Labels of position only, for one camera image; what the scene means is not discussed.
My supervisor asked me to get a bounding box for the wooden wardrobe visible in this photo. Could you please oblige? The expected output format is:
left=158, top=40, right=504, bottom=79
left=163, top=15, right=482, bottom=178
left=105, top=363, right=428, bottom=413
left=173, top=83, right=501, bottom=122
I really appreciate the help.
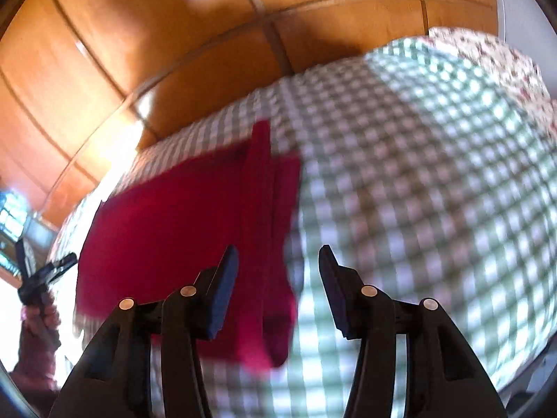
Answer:
left=0, top=0, right=501, bottom=232

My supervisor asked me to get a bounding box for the person's left hand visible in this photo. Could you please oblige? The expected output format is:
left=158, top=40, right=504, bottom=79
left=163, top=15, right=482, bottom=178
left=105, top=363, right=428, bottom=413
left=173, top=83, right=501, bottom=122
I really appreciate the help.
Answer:
left=19, top=293, right=62, bottom=350

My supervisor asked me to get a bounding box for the person's left forearm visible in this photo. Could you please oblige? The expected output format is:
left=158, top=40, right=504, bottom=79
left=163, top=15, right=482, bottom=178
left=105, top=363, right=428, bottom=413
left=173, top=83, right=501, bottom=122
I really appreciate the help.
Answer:
left=8, top=333, right=62, bottom=395

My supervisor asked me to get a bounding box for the floral pillow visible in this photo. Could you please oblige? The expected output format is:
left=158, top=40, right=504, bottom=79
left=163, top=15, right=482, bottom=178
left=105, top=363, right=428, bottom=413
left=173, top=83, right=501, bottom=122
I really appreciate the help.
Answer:
left=427, top=26, right=557, bottom=151

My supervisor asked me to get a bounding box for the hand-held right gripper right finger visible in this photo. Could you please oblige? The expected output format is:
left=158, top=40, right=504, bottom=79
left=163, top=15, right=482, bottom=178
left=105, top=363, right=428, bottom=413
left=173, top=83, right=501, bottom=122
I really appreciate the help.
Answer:
left=318, top=245, right=508, bottom=418

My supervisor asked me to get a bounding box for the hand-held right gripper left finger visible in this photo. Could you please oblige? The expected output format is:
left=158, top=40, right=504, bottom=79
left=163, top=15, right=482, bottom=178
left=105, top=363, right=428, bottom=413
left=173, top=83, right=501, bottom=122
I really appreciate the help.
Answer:
left=49, top=245, right=240, bottom=418

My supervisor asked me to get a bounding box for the red shirt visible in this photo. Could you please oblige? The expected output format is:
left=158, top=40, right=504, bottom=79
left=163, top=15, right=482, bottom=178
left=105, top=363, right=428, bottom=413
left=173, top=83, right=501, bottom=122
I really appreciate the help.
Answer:
left=75, top=119, right=303, bottom=370

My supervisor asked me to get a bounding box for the window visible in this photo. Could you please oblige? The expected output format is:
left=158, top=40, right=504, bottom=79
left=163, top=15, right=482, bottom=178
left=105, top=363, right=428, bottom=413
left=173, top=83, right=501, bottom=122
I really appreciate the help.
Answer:
left=0, top=186, right=39, bottom=273

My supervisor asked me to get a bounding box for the green checked blanket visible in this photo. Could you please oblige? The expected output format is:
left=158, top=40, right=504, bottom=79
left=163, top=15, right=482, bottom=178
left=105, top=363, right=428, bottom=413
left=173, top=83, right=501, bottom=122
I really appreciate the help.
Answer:
left=46, top=37, right=557, bottom=418

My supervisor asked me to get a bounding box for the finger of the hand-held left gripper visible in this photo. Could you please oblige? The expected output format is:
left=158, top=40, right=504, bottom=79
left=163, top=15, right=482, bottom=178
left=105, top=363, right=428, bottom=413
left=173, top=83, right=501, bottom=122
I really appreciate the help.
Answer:
left=41, top=253, right=79, bottom=287

